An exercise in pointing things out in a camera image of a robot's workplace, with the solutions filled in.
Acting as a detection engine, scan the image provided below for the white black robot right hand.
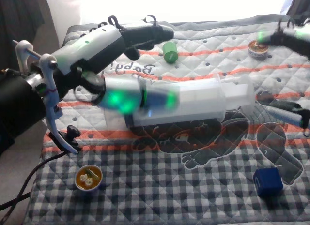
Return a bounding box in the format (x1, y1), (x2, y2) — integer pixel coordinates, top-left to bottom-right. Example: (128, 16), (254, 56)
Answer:
(256, 17), (310, 62)

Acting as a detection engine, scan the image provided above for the grey quilt with bear print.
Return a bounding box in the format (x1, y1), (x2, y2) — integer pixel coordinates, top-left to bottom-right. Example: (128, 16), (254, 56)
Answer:
(26, 15), (310, 225)

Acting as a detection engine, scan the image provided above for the toy soup cup orange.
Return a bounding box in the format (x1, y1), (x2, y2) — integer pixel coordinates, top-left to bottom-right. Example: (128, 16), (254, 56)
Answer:
(74, 164), (103, 192)

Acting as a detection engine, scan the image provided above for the blue cube block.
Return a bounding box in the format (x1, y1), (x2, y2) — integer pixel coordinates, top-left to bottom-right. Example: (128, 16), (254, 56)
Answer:
(252, 167), (284, 198)

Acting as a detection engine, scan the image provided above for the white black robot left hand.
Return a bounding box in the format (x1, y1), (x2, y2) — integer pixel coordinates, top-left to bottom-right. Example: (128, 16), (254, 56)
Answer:
(52, 15), (175, 75)

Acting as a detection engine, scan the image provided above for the toy noodle bowl brown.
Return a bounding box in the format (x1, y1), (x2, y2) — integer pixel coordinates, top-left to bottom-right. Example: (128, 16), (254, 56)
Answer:
(248, 40), (270, 60)

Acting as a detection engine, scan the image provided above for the green toy cylinder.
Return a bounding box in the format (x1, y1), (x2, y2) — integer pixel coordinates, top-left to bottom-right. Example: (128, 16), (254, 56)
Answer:
(162, 42), (179, 64)

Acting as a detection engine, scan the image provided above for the black cable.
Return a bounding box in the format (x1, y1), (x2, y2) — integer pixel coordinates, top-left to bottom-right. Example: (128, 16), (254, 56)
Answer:
(0, 149), (79, 225)

